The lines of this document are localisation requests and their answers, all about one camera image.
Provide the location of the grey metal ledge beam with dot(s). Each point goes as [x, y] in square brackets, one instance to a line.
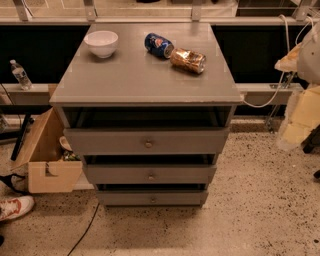
[253, 93]

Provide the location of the gold crushed can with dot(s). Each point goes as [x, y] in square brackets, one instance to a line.
[188, 60]

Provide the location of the wooden box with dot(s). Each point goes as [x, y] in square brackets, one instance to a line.
[41, 152]

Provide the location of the grey top drawer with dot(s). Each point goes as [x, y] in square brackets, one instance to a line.
[145, 142]

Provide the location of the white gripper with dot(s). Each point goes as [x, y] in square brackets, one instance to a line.
[310, 63]

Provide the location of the grey bottom drawer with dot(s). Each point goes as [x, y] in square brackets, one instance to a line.
[151, 198]

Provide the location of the white ceramic bowl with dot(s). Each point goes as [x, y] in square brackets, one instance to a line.
[102, 43]

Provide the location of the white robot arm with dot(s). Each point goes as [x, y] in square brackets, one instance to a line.
[304, 58]

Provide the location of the white red sneaker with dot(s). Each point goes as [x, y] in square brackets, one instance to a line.
[15, 207]

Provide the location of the blue soda can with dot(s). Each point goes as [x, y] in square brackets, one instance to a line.
[158, 45]

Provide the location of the grey drawer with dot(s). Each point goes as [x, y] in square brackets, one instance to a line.
[145, 142]
[149, 174]
[151, 198]

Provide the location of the grey drawer cabinet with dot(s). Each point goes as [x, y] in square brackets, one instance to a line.
[133, 89]

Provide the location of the clear plastic water bottle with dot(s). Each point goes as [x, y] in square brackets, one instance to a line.
[20, 74]

